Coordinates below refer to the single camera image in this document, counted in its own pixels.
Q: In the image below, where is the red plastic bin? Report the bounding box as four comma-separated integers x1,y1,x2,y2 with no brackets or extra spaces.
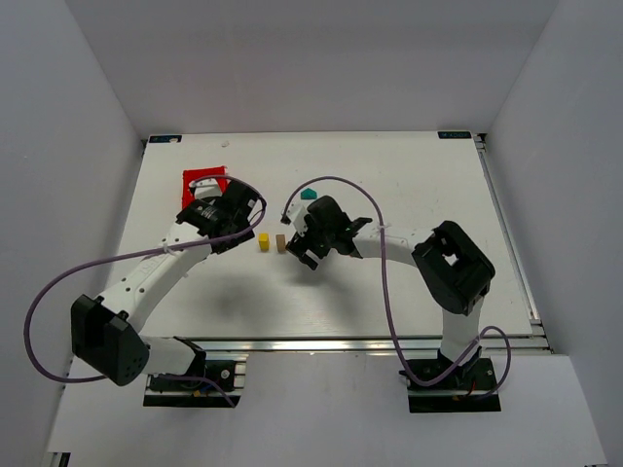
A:
181,165,228,208

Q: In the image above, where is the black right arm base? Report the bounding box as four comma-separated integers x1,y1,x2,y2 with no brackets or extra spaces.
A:
398,358,501,413

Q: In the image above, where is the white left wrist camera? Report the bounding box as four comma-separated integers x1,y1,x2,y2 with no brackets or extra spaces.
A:
189,178,222,199

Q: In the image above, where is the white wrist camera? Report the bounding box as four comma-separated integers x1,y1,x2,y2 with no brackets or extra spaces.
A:
189,178,222,199
280,200,309,236

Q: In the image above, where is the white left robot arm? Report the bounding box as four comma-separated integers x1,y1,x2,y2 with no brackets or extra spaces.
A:
71,181,261,386

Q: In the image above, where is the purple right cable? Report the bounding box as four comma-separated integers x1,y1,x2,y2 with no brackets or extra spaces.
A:
281,175,512,401

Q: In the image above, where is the natural wood block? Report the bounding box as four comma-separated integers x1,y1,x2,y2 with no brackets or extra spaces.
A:
275,234,287,253

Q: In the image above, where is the blue right corner label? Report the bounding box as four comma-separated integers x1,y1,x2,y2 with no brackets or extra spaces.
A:
437,130,472,140

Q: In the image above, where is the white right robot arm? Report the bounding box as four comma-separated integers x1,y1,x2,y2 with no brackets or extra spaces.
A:
281,196,495,387

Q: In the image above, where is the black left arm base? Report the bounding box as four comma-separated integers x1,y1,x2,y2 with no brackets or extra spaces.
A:
143,352,247,409

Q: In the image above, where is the yellow cube block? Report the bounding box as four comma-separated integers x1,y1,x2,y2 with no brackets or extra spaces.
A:
258,233,271,252

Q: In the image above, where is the blue left corner label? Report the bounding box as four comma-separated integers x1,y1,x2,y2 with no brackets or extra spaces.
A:
148,134,182,144

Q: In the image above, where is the blue corner label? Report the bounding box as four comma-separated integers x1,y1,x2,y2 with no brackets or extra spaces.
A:
148,134,182,144
437,130,472,140

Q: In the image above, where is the teal house-shaped block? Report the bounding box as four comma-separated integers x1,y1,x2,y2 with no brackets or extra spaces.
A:
300,188,317,200

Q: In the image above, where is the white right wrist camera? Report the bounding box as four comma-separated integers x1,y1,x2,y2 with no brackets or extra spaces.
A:
280,200,309,236

